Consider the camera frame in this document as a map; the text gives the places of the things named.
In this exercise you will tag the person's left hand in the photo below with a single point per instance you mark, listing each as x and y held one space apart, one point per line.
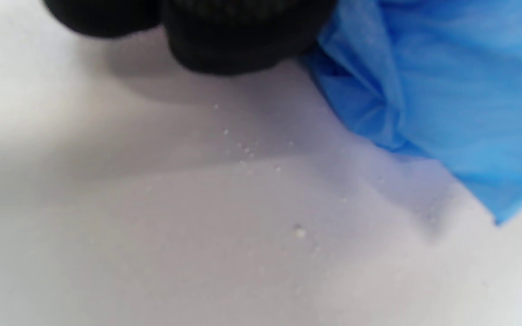
224 31

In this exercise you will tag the small white crumb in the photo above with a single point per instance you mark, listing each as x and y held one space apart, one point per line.
300 232

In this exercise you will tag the blue thin cloth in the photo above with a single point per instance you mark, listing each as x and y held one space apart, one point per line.
460 86

